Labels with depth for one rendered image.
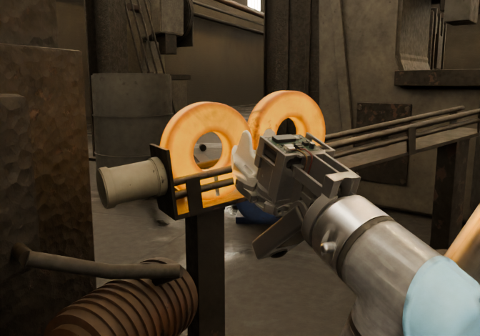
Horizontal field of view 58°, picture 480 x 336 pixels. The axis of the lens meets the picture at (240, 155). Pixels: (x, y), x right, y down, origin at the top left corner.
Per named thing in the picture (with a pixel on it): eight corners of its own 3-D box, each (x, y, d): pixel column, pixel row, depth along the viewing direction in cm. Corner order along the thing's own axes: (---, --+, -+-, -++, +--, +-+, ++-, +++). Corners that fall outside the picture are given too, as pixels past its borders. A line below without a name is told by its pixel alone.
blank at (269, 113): (240, 96, 73) (251, 97, 70) (311, 86, 80) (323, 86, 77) (248, 184, 76) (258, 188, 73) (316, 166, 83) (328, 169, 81)
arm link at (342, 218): (383, 271, 44) (322, 289, 40) (352, 244, 48) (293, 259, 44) (406, 209, 41) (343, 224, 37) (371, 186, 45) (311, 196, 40)
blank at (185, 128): (152, 109, 65) (160, 110, 62) (240, 96, 73) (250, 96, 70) (165, 205, 68) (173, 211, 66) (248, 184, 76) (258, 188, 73)
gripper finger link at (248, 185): (255, 159, 57) (293, 191, 50) (253, 170, 58) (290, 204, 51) (224, 162, 55) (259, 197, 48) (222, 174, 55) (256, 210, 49)
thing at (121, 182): (99, 204, 64) (93, 165, 63) (156, 190, 69) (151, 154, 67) (109, 214, 59) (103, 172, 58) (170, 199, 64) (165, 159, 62)
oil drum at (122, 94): (79, 193, 320) (71, 71, 305) (130, 177, 374) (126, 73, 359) (144, 202, 296) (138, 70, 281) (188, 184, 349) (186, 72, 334)
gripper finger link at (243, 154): (241, 116, 59) (278, 144, 52) (235, 154, 61) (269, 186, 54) (221, 117, 57) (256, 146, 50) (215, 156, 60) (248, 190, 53)
